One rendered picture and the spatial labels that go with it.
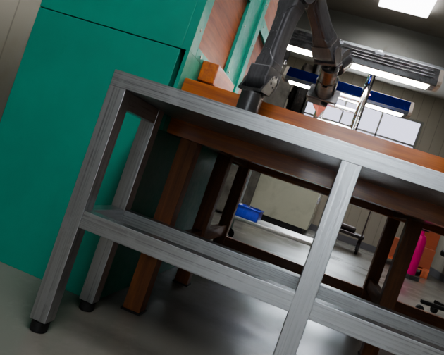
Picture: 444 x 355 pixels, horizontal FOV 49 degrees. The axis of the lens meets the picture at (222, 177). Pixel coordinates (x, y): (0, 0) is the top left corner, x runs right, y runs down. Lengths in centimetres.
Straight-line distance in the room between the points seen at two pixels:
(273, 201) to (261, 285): 661
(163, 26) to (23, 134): 58
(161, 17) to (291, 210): 626
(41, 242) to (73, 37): 68
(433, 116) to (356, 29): 346
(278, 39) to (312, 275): 63
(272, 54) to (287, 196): 641
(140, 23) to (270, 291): 96
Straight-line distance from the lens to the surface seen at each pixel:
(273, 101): 646
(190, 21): 161
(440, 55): 748
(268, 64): 134
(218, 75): 173
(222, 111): 114
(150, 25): 165
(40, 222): 170
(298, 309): 112
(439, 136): 1031
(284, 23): 138
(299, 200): 768
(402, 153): 152
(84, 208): 123
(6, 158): 178
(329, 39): 155
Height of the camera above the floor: 52
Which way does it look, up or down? 1 degrees down
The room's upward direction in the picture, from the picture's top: 19 degrees clockwise
